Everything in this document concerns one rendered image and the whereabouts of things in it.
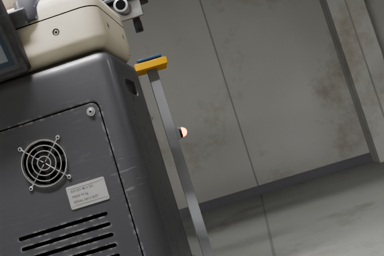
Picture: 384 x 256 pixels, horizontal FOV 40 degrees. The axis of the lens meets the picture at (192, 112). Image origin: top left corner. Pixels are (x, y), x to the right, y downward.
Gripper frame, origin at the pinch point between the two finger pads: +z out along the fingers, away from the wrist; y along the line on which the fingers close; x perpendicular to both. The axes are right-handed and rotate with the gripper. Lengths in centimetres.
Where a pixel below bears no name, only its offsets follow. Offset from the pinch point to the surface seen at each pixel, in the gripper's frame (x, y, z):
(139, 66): 4.7, -6.5, 16.8
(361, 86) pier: -182, 225, 44
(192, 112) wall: -42, 283, 20
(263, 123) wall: -101, 271, 49
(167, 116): -0.4, -2.0, 38.2
